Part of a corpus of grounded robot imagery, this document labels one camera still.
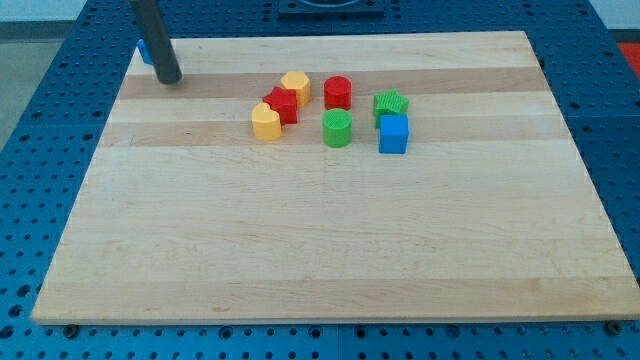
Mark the wooden board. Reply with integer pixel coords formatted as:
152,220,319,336
32,31,639,325

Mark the red star block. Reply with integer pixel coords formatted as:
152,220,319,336
262,86,298,126

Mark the green star block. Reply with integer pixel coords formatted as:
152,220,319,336
373,88,410,128

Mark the green cylinder block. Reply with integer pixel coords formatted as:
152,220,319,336
322,108,352,148

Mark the yellow heart block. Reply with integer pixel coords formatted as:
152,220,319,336
251,102,282,141

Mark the blue cube block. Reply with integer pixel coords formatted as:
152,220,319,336
379,114,410,154

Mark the red cylinder block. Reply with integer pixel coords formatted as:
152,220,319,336
323,76,352,110

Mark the yellow hexagon block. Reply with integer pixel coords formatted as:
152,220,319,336
280,71,312,108

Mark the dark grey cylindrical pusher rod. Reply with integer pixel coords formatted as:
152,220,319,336
129,0,182,85

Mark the small blue block behind rod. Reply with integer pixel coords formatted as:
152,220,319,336
136,39,153,65

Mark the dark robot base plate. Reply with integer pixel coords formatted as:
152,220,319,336
276,0,385,18

